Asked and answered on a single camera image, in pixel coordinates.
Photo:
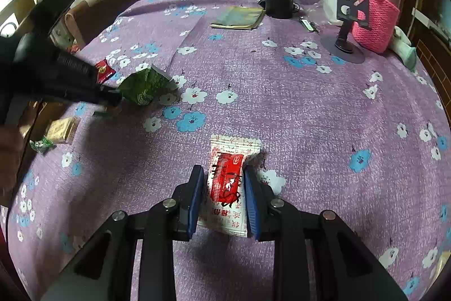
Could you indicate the brown armchair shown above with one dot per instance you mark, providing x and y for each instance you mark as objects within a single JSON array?
[{"x": 105, "y": 5}]

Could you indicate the pink knitted pouch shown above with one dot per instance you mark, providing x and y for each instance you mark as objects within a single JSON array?
[{"x": 377, "y": 28}]

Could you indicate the white red snack packet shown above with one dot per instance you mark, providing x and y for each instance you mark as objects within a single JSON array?
[{"x": 225, "y": 174}]

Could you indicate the red white floral cushion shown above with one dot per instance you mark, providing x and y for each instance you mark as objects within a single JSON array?
[{"x": 65, "y": 40}]

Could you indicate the red gold candy packet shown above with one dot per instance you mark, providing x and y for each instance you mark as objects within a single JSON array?
[{"x": 105, "y": 71}]

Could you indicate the thin booklet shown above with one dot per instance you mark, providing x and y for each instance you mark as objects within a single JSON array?
[{"x": 239, "y": 18}]

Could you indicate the small folding knife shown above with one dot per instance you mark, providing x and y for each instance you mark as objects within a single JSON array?
[{"x": 308, "y": 24}]

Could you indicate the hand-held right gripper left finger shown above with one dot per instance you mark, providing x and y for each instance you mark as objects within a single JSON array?
[{"x": 196, "y": 202}]

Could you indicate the beige biscuit packet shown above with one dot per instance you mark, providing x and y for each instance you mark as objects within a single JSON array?
[{"x": 62, "y": 130}]

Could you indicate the person's left hand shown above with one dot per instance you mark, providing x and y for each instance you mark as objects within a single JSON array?
[{"x": 8, "y": 160}]

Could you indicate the dark phone stand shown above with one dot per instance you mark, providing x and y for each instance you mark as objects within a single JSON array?
[{"x": 347, "y": 43}]

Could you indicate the pale green cloth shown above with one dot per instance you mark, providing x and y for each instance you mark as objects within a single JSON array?
[{"x": 405, "y": 47}]

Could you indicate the green pyramid snack packet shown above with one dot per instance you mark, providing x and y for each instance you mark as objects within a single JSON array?
[{"x": 144, "y": 86}]

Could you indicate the white jar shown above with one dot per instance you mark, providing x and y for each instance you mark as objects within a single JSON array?
[{"x": 330, "y": 5}]

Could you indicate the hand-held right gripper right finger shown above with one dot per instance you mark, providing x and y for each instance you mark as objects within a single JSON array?
[{"x": 253, "y": 206}]

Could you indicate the purple floral blanket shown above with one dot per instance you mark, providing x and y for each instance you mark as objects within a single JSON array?
[{"x": 282, "y": 103}]

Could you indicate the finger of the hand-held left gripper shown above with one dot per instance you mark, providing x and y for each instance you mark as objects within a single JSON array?
[
  {"x": 95, "y": 95},
  {"x": 77, "y": 68}
]

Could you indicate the small green candy packet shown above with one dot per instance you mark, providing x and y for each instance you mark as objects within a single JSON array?
[{"x": 41, "y": 145}]

